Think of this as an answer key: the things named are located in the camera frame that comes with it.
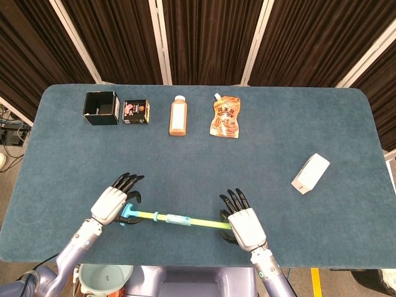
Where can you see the small white rounded object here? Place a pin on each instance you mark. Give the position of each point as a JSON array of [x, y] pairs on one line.
[[2, 161]]

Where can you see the blue felt table mat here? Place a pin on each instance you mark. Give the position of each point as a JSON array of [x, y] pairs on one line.
[[198, 161]]

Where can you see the dark brown curtain panel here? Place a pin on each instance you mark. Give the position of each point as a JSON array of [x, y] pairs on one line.
[[210, 40], [114, 40], [382, 99], [318, 37], [34, 49]]

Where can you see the right purple robot arm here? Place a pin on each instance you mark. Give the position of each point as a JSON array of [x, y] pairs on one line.
[[270, 272]]

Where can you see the white partition frame post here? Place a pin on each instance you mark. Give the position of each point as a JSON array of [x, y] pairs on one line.
[[368, 57], [79, 40], [256, 46], [161, 43], [15, 109]]

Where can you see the orange spout pouch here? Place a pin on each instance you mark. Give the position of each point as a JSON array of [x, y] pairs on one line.
[[225, 120]]

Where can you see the orange juice bottle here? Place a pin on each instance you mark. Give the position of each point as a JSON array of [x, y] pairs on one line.
[[178, 119]]

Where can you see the open black cardboard box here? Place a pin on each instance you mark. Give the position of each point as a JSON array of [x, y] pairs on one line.
[[102, 119]]

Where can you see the purple robot base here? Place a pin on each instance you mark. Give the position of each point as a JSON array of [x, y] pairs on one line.
[[191, 283]]

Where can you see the white rectangular box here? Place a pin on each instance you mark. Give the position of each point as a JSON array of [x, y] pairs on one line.
[[309, 174]]

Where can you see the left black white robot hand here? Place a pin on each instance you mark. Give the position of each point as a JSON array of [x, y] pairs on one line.
[[108, 204]]

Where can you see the pale green plastic bucket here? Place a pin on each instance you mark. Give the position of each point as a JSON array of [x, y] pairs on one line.
[[105, 277]]

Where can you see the small black printed box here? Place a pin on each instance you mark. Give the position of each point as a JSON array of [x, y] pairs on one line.
[[136, 111]]

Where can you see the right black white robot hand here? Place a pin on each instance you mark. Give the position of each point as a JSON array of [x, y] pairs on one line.
[[247, 227]]

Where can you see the left purple robot arm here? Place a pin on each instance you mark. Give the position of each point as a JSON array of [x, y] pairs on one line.
[[72, 250]]

